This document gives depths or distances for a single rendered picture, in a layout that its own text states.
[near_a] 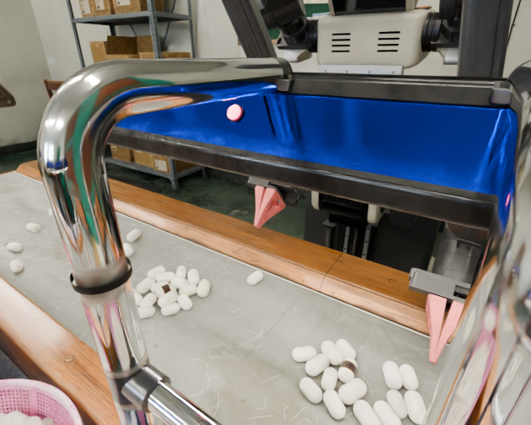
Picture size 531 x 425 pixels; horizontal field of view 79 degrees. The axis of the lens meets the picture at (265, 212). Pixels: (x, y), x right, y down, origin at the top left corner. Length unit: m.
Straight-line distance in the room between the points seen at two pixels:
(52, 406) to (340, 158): 0.44
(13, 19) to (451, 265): 5.23
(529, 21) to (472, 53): 1.87
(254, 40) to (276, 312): 0.48
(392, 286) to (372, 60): 0.60
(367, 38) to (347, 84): 0.75
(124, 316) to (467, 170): 0.19
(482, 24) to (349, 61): 0.55
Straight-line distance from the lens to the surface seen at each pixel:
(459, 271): 0.48
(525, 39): 2.35
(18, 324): 0.62
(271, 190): 0.62
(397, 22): 0.95
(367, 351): 0.52
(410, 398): 0.47
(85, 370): 0.51
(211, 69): 0.18
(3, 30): 5.28
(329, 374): 0.46
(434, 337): 0.46
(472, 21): 0.48
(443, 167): 0.20
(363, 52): 0.97
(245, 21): 0.65
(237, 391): 0.47
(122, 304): 0.17
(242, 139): 0.24
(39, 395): 0.52
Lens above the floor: 1.12
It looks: 26 degrees down
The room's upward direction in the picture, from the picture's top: straight up
